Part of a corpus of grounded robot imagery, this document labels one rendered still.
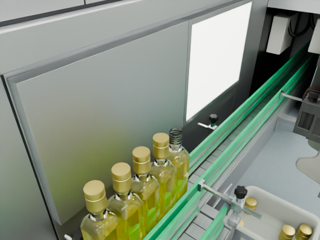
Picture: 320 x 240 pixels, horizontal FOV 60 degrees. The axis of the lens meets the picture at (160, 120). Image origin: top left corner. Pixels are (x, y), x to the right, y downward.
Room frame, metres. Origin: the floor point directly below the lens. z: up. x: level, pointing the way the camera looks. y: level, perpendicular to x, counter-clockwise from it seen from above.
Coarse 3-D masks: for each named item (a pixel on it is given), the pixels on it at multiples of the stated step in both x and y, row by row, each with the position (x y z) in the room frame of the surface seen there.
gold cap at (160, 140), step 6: (156, 138) 0.45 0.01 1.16; (162, 138) 0.45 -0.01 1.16; (168, 138) 0.45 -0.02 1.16; (156, 144) 0.43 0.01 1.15; (162, 144) 0.43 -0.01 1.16; (168, 144) 0.44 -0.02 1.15; (156, 150) 0.43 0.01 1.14; (162, 150) 0.43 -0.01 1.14; (168, 150) 0.44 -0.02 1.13; (156, 156) 0.43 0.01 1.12; (162, 156) 0.43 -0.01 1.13
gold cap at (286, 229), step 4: (284, 228) 0.48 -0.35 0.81; (288, 228) 0.48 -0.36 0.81; (292, 228) 0.48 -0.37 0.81; (280, 232) 0.48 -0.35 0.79; (284, 232) 0.47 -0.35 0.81; (288, 232) 0.47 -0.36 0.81; (292, 232) 0.47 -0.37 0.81; (280, 236) 0.47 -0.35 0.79; (284, 236) 0.47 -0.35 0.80; (288, 236) 0.46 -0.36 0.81; (292, 236) 0.46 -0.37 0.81
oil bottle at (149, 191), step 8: (152, 176) 0.41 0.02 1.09; (136, 184) 0.39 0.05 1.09; (144, 184) 0.39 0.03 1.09; (152, 184) 0.39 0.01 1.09; (136, 192) 0.38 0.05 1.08; (144, 192) 0.37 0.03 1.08; (152, 192) 0.39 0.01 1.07; (144, 200) 0.37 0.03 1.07; (152, 200) 0.38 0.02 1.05; (144, 208) 0.37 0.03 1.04; (152, 208) 0.38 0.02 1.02; (144, 216) 0.37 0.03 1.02; (152, 216) 0.38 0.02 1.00; (152, 224) 0.38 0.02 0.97
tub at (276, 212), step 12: (252, 192) 0.60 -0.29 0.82; (264, 192) 0.59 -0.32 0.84; (264, 204) 0.58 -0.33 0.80; (276, 204) 0.56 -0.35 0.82; (288, 204) 0.54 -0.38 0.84; (228, 216) 0.50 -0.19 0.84; (240, 216) 0.55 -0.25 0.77; (252, 216) 0.56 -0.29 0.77; (264, 216) 0.56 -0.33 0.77; (276, 216) 0.55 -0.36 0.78; (288, 216) 0.53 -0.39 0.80; (300, 216) 0.52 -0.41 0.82; (312, 216) 0.50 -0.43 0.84; (240, 228) 0.46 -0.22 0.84; (252, 228) 0.51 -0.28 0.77; (264, 228) 0.51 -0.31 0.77; (276, 228) 0.51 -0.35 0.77; (312, 228) 0.49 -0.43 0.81
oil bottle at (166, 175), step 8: (152, 160) 0.46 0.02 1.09; (168, 160) 0.46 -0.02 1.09; (152, 168) 0.44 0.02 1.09; (160, 168) 0.43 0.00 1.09; (168, 168) 0.44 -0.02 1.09; (176, 168) 0.45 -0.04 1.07; (160, 176) 0.42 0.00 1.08; (168, 176) 0.43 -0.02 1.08; (176, 176) 0.45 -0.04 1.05; (160, 184) 0.41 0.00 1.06; (168, 184) 0.42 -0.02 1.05; (176, 184) 0.45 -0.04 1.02; (160, 192) 0.41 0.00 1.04; (168, 192) 0.42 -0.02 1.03; (160, 200) 0.41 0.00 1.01; (168, 200) 0.43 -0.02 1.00; (160, 208) 0.41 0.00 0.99; (168, 208) 0.43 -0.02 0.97; (160, 216) 0.41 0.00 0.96
